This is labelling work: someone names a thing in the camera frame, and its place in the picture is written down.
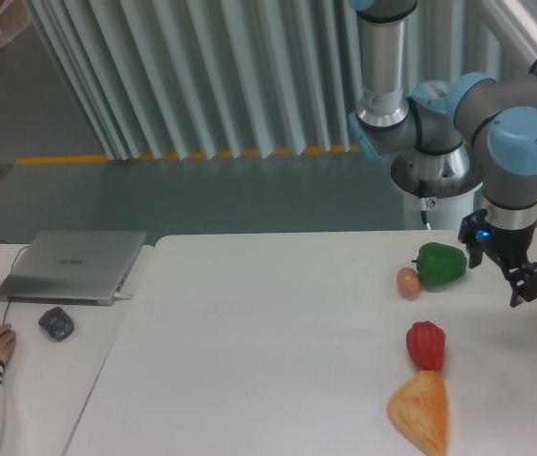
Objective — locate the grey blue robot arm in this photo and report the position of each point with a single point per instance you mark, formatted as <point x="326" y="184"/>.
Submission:
<point x="453" y="138"/>

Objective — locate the brown egg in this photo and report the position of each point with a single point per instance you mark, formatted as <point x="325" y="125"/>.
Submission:
<point x="408" y="283"/>

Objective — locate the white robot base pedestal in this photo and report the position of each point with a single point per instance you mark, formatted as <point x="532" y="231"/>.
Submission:
<point x="441" y="214"/>

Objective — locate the orange croissant pastry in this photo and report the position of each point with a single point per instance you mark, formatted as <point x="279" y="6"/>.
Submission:
<point x="419" y="410"/>

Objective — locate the red bell pepper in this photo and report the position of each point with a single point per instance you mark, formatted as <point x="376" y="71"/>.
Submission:
<point x="425" y="343"/>

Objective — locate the dark grey puck controller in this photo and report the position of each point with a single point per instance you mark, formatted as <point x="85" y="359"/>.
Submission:
<point x="57" y="324"/>

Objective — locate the green bell pepper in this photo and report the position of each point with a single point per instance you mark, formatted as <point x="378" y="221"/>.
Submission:
<point x="439" y="264"/>

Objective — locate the corrugated metal partition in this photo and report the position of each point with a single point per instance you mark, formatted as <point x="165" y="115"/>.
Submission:
<point x="208" y="78"/>

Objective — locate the silver closed laptop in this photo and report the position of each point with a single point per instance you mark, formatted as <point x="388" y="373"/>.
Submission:
<point x="84" y="267"/>

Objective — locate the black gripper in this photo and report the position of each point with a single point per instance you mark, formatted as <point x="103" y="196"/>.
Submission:
<point x="507" y="248"/>

